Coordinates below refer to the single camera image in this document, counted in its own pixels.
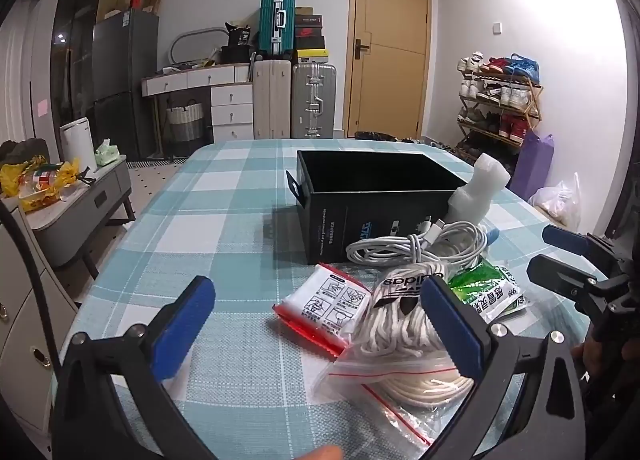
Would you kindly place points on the pink sticky note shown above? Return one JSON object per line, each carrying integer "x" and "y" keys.
{"x": 42, "y": 108}

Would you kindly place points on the wooden shoe rack with shoes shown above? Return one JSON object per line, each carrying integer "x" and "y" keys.
{"x": 500, "y": 95}

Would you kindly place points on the white bin appliance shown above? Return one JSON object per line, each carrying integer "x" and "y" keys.
{"x": 77, "y": 145}

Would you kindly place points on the grey side table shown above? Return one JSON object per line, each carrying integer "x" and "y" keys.
{"x": 85, "y": 210}

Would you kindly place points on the green white medicine sachet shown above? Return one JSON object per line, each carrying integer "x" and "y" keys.
{"x": 480, "y": 287}
{"x": 519, "y": 302}

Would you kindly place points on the black paper bag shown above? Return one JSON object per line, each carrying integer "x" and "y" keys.
{"x": 239, "y": 38}

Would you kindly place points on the white tube with blue cap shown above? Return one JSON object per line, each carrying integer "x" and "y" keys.
{"x": 492, "y": 236}

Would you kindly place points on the oval white framed mirror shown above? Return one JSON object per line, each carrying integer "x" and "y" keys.
{"x": 175, "y": 43}

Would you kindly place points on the black shoe box white label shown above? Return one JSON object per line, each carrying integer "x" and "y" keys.
{"x": 307, "y": 20}

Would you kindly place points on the white desk with drawers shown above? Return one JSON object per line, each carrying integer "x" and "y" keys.
{"x": 230, "y": 100}

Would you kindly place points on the dark brown shoe box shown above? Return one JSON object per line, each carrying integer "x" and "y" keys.
{"x": 307, "y": 11}

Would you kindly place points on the dark door mat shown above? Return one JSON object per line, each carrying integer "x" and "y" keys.
{"x": 385, "y": 136}

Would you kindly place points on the white packet with red edge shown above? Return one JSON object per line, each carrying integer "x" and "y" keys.
{"x": 325, "y": 300}

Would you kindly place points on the plain black shoe box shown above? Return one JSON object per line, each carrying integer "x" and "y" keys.
{"x": 310, "y": 43}

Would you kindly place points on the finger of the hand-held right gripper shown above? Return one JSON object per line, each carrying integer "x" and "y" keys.
{"x": 555, "y": 276}
{"x": 565, "y": 238}

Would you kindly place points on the white cabinet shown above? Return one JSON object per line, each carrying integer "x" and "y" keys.
{"x": 25, "y": 320}

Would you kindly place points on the black shoe box red logo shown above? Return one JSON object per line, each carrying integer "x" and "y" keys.
{"x": 309, "y": 31}

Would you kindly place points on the grey refrigerator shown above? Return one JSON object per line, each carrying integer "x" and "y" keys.
{"x": 120, "y": 80}

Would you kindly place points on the silver suitcase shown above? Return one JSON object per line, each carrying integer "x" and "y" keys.
{"x": 312, "y": 100}

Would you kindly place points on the purple bag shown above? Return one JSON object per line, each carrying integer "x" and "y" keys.
{"x": 532, "y": 165}

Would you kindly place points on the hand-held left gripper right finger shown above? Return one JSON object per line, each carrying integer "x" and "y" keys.
{"x": 452, "y": 332}

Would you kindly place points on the grey white woven basket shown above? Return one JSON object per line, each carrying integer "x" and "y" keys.
{"x": 185, "y": 123}

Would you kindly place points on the beige suitcase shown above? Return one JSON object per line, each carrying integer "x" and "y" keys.
{"x": 270, "y": 100}

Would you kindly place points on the yellow plastic bag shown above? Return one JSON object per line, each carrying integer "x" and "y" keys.
{"x": 15, "y": 178}

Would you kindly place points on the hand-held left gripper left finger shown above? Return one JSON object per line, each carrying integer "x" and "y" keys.
{"x": 184, "y": 332}

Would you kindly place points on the yellow wooden door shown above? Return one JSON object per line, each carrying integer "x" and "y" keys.
{"x": 385, "y": 15}

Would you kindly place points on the green tissue pack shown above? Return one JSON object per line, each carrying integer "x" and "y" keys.
{"x": 109, "y": 154}

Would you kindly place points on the dark glass cabinet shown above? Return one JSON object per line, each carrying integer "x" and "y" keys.
{"x": 75, "y": 40}

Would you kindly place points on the white foam wrap roll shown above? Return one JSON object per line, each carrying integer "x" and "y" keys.
{"x": 475, "y": 195}

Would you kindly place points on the black cardboard box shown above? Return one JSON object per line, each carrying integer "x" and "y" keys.
{"x": 330, "y": 220}

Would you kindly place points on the person's right hand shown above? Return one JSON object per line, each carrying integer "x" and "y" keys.
{"x": 586, "y": 355}

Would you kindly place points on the white plastic bag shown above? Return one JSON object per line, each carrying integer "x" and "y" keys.
{"x": 557, "y": 200}

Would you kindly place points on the teal suitcase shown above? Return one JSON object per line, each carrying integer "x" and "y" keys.
{"x": 274, "y": 20}

